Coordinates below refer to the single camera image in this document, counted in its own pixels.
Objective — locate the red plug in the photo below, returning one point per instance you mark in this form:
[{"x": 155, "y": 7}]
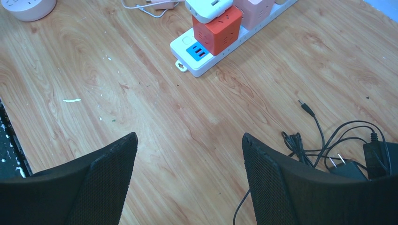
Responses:
[{"x": 221, "y": 32}]

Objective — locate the round pink socket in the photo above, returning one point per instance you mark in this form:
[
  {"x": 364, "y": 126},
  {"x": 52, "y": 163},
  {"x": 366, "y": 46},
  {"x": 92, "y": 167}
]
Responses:
[{"x": 29, "y": 10}]

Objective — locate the black power adapter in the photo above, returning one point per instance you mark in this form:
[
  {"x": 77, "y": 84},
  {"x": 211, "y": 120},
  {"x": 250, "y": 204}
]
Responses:
[{"x": 347, "y": 168}]

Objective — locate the white long power strip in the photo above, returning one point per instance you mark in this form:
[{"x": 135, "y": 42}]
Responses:
[{"x": 192, "y": 56}]

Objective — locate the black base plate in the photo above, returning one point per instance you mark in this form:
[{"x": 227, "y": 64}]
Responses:
[{"x": 13, "y": 162}]

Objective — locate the black adapter at right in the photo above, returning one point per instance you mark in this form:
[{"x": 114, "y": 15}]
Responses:
[{"x": 377, "y": 138}]

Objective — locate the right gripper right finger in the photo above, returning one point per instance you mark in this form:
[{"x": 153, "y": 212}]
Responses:
[{"x": 285, "y": 191}]

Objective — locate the white plug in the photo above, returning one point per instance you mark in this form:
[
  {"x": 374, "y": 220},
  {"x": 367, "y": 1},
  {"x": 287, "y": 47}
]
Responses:
[{"x": 207, "y": 10}]

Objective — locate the pink plug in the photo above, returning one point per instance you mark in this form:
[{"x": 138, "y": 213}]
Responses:
[{"x": 253, "y": 11}]

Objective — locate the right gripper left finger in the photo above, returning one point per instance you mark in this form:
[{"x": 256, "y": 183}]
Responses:
[{"x": 89, "y": 190}]

